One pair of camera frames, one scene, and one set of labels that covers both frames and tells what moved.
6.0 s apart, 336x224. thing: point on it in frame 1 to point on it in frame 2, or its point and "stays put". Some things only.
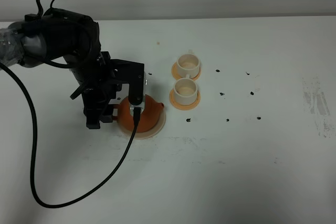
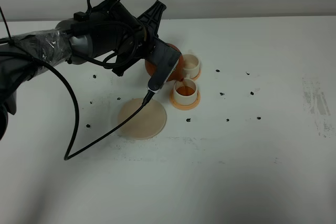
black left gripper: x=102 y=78 to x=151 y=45
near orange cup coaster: x=172 y=100 stays put
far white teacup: x=188 y=64 stays put
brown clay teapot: x=147 y=119 to x=177 y=74
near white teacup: x=185 y=91 stays put
